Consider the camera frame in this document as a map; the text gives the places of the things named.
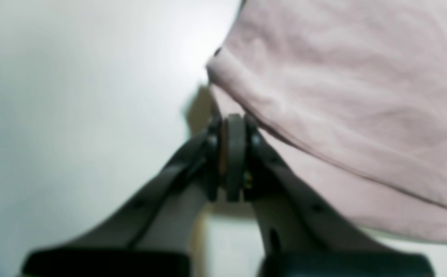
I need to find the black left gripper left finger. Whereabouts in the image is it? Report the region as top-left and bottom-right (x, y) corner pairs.
(22, 116), (222, 277)

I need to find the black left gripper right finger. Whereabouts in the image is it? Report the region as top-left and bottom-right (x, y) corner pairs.
(225, 114), (435, 277)

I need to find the mauve t-shirt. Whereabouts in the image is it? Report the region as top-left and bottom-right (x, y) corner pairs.
(206, 0), (447, 244)

